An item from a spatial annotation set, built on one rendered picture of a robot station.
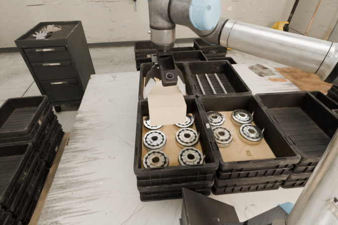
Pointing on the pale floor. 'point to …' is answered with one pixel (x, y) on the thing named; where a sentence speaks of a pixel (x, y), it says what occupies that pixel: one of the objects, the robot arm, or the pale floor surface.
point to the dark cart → (58, 62)
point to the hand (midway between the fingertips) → (164, 98)
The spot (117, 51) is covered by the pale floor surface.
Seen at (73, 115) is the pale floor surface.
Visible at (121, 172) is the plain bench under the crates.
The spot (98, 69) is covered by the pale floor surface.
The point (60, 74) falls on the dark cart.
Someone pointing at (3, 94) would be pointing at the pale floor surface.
